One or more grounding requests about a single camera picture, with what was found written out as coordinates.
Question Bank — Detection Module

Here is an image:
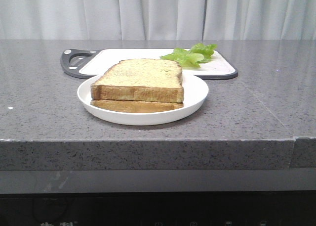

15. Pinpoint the green lettuce leaf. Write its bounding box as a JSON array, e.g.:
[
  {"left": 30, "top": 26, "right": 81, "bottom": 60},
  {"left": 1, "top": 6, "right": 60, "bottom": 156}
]
[{"left": 160, "top": 43, "right": 217, "bottom": 68}]

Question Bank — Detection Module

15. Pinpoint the toasted bread slice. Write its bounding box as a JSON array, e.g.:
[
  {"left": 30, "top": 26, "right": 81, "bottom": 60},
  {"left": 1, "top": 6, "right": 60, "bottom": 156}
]
[
  {"left": 90, "top": 99, "right": 184, "bottom": 113},
  {"left": 91, "top": 59, "right": 184, "bottom": 103}
]

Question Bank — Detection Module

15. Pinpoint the white curtain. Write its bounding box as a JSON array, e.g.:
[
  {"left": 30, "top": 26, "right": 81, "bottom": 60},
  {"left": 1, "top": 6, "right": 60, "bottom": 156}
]
[{"left": 0, "top": 0, "right": 316, "bottom": 40}]

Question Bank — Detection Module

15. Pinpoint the white round plate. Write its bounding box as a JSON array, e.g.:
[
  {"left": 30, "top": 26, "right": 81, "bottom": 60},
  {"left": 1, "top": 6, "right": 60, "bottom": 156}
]
[{"left": 77, "top": 73, "right": 209, "bottom": 126}]

